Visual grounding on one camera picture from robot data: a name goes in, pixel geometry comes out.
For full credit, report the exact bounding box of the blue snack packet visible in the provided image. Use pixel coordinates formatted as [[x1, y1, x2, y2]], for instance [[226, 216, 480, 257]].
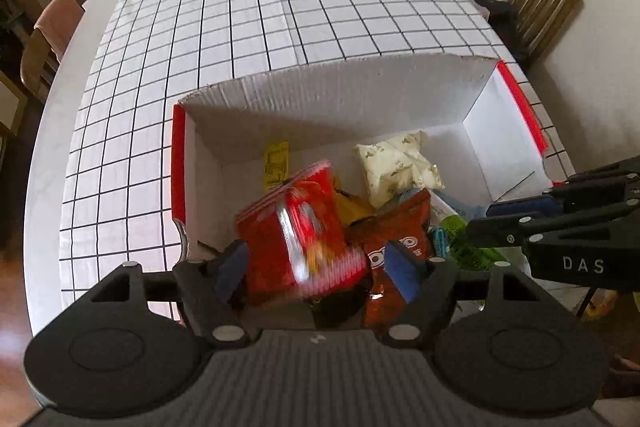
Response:
[[431, 189, 490, 228]]

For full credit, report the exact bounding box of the white cardboard box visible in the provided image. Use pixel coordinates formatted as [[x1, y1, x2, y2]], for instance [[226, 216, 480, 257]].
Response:
[[170, 54, 568, 333]]

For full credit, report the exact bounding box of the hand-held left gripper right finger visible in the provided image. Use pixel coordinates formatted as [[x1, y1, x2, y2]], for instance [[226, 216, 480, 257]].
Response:
[[382, 239, 543, 350]]

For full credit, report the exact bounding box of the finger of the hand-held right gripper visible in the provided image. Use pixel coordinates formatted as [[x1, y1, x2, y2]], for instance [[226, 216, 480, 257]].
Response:
[[486, 161, 640, 219], [465, 199, 640, 248]]

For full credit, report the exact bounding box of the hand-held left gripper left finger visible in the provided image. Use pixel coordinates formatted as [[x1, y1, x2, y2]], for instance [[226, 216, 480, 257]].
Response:
[[90, 239, 251, 350]]

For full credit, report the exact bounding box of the bright red snack bag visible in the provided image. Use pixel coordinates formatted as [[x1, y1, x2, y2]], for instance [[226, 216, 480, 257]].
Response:
[[235, 159, 371, 308]]

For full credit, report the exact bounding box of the brown wooden chair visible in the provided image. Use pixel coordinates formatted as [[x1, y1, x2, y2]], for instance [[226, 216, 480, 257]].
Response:
[[20, 29, 63, 105]]

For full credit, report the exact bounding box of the bright green snack packet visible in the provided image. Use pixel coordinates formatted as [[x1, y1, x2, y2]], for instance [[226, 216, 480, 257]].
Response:
[[435, 214, 511, 273]]

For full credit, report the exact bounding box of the white black checkered tablecloth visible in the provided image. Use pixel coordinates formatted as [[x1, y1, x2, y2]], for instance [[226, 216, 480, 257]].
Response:
[[59, 0, 576, 323]]

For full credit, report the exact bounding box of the dark red chip bag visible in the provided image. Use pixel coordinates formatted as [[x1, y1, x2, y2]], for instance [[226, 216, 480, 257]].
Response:
[[345, 189, 433, 333]]

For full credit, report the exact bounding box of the orange yellow snack packet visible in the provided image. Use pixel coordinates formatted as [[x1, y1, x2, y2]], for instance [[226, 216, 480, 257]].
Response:
[[332, 177, 376, 228]]

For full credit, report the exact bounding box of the pale yellow snack packet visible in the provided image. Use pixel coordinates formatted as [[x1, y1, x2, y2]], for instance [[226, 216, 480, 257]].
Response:
[[352, 131, 446, 209]]

